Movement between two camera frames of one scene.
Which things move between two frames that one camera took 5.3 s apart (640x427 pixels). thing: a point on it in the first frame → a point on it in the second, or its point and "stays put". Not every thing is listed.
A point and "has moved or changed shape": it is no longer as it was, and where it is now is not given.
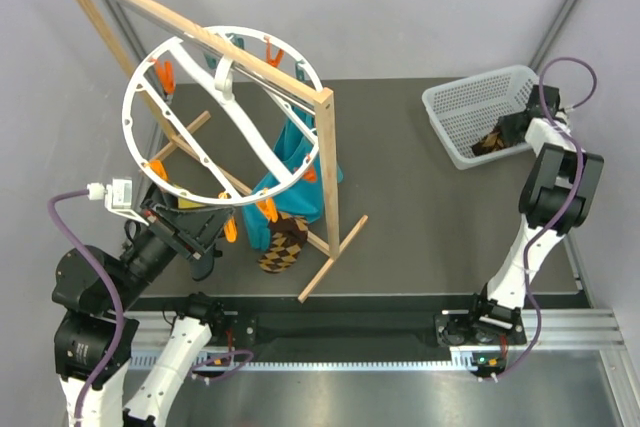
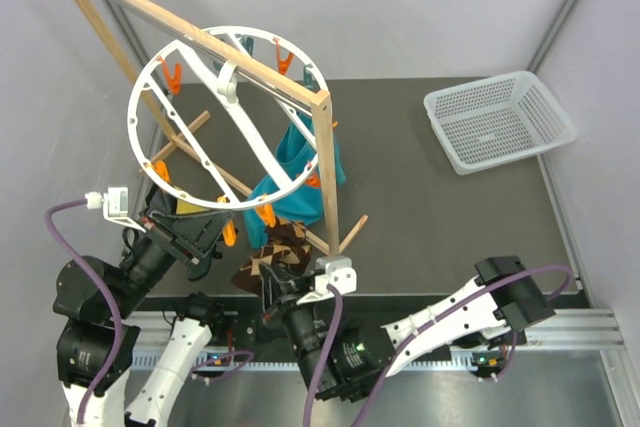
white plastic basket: [464, 112] stays put
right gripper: [505, 128] → [281, 290]
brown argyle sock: [287, 237] has moved or changed shape
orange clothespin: [159, 169] stays put
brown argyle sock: [492, 142] → [249, 278]
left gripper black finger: [195, 230] stays put
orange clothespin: [276, 62] → [283, 64]
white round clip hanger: [218, 96] has moved or changed shape
